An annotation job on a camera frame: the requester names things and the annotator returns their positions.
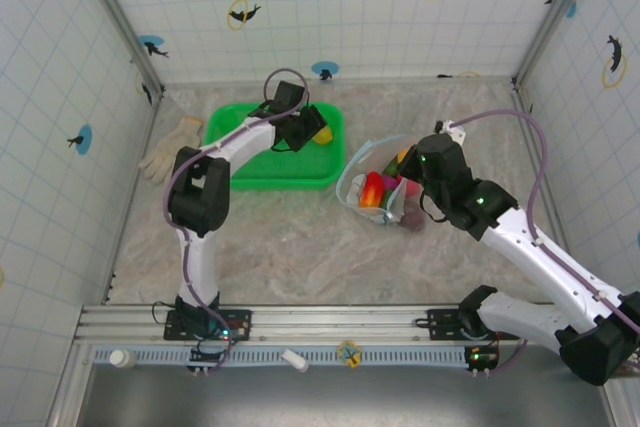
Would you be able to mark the aluminium front frame post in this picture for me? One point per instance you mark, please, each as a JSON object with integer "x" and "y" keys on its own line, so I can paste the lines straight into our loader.
{"x": 70, "y": 387}

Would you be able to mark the white cotton work glove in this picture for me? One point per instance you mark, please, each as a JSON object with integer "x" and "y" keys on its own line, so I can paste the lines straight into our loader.
{"x": 180, "y": 134}

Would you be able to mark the red yellow toy fruit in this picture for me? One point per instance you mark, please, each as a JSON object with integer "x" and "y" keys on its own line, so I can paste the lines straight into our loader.
{"x": 372, "y": 189}

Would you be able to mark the small controller board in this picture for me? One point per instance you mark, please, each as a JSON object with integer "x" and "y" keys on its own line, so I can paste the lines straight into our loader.
{"x": 482, "y": 357}
{"x": 210, "y": 354}

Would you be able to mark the pink toy food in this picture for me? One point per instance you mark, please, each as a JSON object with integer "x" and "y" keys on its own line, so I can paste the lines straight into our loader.
{"x": 391, "y": 182}

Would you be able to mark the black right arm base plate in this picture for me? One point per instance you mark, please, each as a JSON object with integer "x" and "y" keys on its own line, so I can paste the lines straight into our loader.
{"x": 442, "y": 319}

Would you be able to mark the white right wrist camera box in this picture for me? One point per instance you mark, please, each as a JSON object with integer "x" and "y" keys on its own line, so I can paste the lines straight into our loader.
{"x": 456, "y": 133}

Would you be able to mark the aluminium corner post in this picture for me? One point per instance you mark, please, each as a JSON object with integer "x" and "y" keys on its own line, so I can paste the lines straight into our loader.
{"x": 120, "y": 22}
{"x": 555, "y": 12}

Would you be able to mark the clear elephant print zip-top bag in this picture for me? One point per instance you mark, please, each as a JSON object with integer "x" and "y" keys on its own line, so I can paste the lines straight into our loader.
{"x": 350, "y": 187}

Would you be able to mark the green plastic mesh basket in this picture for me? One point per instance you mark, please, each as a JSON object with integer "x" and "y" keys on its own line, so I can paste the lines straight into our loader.
{"x": 300, "y": 167}

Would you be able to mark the small left controller board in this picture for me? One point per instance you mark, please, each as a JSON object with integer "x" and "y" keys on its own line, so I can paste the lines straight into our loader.
{"x": 210, "y": 354}

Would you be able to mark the small white upright bottle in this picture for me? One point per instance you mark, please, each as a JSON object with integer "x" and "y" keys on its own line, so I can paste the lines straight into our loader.
{"x": 121, "y": 358}

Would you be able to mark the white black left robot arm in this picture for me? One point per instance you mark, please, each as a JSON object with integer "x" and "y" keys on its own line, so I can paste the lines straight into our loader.
{"x": 200, "y": 262}

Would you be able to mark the orange yellow toy food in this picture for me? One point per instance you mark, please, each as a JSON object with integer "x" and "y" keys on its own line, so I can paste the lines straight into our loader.
{"x": 404, "y": 153}

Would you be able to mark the aluminium mounting rail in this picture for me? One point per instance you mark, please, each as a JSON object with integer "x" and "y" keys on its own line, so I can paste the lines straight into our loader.
{"x": 325, "y": 322}

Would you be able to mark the round tree badge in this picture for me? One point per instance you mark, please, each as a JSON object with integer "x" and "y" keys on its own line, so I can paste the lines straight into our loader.
{"x": 350, "y": 353}

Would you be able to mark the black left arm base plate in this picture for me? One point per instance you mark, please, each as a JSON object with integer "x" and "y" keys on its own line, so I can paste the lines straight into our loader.
{"x": 240, "y": 319}

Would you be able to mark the small white tipped bottle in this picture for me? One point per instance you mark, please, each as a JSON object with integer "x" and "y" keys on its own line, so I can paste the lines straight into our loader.
{"x": 295, "y": 360}

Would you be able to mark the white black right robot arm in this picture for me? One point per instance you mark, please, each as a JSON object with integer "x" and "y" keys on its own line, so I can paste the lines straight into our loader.
{"x": 540, "y": 257}

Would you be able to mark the small right controller board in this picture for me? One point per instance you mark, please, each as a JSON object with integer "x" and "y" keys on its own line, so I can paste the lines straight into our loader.
{"x": 482, "y": 357}

